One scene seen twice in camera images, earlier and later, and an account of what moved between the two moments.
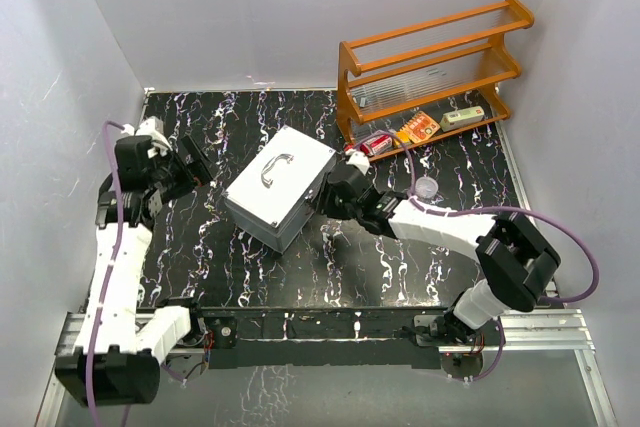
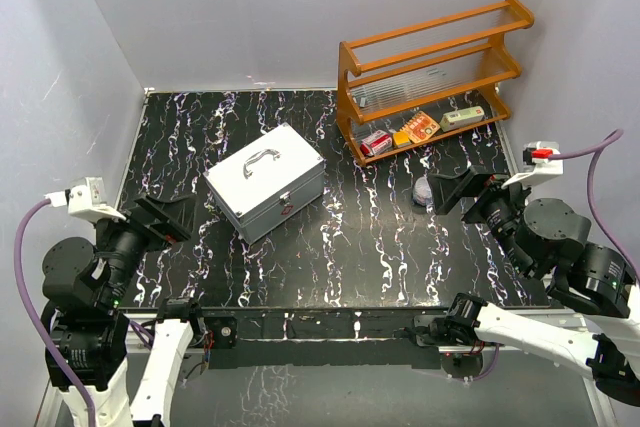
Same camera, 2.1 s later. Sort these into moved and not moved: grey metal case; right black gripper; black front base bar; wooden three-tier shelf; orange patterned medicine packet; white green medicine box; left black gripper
Moved: grey metal case; right black gripper; left black gripper
Not moved: white green medicine box; black front base bar; orange patterned medicine packet; wooden three-tier shelf
